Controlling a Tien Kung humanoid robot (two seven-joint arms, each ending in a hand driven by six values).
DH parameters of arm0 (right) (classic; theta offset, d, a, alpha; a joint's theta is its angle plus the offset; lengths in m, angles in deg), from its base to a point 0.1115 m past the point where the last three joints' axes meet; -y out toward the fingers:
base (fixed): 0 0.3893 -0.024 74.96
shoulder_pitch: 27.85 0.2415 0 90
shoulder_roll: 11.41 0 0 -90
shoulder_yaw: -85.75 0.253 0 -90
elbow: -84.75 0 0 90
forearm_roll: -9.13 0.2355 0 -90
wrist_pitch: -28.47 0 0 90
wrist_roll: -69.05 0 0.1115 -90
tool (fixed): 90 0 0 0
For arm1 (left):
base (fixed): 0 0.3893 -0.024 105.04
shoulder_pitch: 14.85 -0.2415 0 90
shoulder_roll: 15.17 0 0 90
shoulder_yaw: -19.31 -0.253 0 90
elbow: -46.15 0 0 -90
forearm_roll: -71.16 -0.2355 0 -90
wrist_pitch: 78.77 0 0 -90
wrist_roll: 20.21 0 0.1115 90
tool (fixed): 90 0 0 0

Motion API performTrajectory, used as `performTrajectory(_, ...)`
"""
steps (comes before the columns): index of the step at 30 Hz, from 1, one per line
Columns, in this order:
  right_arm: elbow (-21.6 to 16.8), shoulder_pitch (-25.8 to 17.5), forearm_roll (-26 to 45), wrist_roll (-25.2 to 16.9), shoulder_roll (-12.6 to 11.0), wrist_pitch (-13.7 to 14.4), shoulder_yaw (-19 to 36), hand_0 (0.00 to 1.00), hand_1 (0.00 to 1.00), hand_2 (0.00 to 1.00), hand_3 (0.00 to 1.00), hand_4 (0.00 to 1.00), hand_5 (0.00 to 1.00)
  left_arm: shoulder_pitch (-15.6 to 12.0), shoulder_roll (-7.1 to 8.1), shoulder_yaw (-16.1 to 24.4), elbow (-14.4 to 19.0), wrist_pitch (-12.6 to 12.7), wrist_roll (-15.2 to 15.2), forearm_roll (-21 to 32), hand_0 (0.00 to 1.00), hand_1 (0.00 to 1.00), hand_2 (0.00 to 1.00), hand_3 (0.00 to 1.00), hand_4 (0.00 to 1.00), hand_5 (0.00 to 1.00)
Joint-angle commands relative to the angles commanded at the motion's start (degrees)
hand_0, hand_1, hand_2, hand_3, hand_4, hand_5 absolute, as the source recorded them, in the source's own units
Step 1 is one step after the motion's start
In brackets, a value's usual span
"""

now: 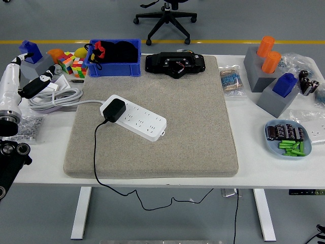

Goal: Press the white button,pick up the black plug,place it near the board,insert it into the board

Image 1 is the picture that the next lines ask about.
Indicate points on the blue house-shaped block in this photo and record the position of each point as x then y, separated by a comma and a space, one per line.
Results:
31, 50
284, 85

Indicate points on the green cylindrical battery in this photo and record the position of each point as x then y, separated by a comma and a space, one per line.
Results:
289, 154
301, 147
295, 145
288, 142
297, 152
284, 145

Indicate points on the clear bag of screws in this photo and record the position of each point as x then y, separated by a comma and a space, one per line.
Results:
30, 127

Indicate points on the grey single-slot holder block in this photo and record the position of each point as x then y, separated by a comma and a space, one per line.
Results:
38, 67
273, 103

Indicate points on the white power strip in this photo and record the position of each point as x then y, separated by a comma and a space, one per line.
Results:
144, 124

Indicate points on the clear bag of resistors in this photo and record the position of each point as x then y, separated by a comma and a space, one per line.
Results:
231, 81

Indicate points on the light blue plate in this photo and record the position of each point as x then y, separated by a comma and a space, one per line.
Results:
273, 149

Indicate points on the orange cylinder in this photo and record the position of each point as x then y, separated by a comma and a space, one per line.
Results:
265, 46
270, 62

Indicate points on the crumpled clear plastic bag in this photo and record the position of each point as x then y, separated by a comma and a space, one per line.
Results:
294, 61

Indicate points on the blue plastic bin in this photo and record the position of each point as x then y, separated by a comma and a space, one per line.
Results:
111, 69

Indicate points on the small dark stick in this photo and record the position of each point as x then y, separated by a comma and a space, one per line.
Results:
76, 81

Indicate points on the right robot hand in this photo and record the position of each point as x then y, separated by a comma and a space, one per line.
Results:
321, 230

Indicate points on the yellow ball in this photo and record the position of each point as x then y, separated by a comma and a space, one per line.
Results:
80, 52

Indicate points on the grey metal bracket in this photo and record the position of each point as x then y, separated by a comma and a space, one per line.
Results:
228, 192

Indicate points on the white table leg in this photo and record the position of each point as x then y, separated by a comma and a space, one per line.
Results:
81, 213
264, 216

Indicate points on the black table height controller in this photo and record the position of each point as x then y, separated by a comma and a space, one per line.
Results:
306, 192

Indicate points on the black round pouch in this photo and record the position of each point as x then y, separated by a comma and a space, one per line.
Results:
127, 52

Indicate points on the grey double-slot holder block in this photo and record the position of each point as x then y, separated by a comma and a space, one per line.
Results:
256, 80

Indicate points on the black plug adapter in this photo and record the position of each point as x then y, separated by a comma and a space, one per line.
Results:
114, 110

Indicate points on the grey-brown mat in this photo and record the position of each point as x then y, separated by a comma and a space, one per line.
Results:
177, 139

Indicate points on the black cylindrical capacitor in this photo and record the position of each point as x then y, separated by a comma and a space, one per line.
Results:
312, 88
303, 74
289, 131
279, 131
304, 85
299, 134
271, 133

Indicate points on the white card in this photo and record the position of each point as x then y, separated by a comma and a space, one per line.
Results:
63, 81

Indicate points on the black mechanical device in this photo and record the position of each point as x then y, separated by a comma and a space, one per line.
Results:
160, 63

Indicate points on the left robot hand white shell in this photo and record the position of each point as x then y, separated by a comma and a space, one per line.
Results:
10, 81

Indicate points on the colourful puzzle cube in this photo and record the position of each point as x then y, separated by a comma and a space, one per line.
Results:
65, 63
78, 67

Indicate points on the clear bag blue parts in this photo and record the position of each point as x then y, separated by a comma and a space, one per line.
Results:
319, 97

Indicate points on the black office chair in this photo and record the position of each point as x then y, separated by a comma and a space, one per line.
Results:
166, 17

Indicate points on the black pouch red lining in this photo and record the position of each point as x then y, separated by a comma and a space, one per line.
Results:
99, 49

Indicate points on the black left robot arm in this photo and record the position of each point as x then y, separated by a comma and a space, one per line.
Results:
10, 157

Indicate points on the small white box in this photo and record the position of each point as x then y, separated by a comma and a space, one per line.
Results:
52, 87

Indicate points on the flat clear plastic bag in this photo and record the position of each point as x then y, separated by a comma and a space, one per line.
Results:
302, 117

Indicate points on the grey wall plug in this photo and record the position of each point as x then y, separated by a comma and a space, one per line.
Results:
58, 69

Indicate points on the white socket panel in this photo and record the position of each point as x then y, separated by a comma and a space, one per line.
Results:
317, 134

